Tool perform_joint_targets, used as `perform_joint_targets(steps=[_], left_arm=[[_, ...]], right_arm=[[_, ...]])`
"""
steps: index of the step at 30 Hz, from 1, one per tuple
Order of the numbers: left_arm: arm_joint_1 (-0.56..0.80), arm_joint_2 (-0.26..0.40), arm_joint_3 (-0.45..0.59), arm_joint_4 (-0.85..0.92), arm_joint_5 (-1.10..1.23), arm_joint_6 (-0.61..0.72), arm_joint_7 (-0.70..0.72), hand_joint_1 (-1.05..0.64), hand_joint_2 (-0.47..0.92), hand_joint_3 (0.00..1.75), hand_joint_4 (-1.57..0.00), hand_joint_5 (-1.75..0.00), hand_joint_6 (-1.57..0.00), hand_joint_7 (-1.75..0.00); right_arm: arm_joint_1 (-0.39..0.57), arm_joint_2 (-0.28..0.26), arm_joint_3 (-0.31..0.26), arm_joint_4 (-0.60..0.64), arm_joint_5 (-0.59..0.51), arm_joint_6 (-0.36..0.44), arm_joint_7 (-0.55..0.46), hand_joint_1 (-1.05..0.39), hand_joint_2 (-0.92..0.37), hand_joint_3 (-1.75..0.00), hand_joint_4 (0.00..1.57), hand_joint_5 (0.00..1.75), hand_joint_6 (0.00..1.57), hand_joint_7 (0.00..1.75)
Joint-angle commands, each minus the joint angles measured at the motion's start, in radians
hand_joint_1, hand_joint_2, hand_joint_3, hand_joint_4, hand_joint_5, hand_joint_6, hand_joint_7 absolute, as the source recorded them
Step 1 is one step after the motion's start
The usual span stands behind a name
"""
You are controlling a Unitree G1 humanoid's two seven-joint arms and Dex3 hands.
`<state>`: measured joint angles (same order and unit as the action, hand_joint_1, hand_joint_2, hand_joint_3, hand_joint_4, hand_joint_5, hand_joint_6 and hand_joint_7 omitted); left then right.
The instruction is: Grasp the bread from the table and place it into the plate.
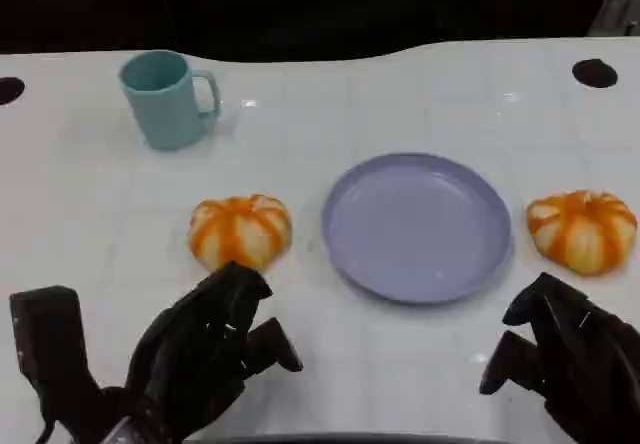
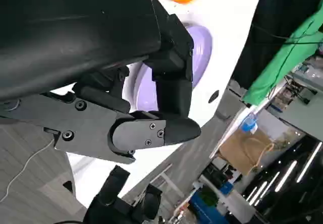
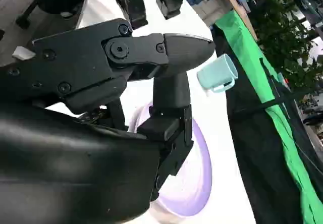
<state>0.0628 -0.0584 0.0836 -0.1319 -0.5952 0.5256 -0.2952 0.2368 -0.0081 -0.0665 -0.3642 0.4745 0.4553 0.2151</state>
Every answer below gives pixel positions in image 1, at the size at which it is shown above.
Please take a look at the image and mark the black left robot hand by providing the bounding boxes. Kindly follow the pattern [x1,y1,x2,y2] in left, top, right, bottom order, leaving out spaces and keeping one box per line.
[122,261,305,440]

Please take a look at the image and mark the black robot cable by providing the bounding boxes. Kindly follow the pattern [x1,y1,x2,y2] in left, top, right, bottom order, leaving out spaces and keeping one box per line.
[33,402,57,444]

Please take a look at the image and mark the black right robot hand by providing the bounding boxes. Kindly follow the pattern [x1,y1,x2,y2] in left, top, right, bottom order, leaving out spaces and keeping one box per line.
[478,272,640,444]

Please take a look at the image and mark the dark robot torso edge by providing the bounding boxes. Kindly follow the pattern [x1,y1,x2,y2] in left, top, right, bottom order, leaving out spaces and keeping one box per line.
[214,432,516,444]

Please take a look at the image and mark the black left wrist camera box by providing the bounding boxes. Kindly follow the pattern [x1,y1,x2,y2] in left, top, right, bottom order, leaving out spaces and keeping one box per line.
[8,286,126,435]

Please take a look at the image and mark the orange and white bread roll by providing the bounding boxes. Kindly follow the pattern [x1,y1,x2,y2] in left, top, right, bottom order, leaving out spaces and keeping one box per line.
[187,194,294,272]
[526,189,639,277]

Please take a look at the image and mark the pale green mug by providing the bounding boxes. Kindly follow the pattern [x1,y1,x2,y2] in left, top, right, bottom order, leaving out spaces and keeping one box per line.
[118,49,223,152]

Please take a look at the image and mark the lilac plate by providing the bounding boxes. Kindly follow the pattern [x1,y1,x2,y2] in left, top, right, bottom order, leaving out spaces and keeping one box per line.
[321,152,515,306]

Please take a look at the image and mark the grey background equipment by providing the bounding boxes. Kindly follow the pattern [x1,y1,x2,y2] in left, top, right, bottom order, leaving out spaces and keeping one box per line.
[587,0,640,40]

